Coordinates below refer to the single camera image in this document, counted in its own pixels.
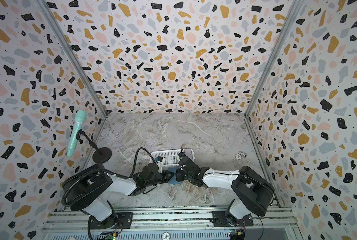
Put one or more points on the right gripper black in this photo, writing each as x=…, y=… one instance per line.
x=183, y=173

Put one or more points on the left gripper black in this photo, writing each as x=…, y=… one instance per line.
x=166, y=174

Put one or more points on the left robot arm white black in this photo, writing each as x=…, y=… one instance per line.
x=82, y=192

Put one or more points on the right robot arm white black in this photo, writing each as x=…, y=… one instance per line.
x=254, y=193

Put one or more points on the white plastic mesh basket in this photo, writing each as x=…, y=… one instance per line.
x=171, y=156

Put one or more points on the small silver metal object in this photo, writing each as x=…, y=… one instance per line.
x=240, y=155

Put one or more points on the black microphone stand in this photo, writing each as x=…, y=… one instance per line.
x=101, y=155

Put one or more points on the mint green microphone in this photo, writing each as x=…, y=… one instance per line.
x=79, y=120

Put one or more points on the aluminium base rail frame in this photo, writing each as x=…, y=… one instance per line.
x=174, y=223

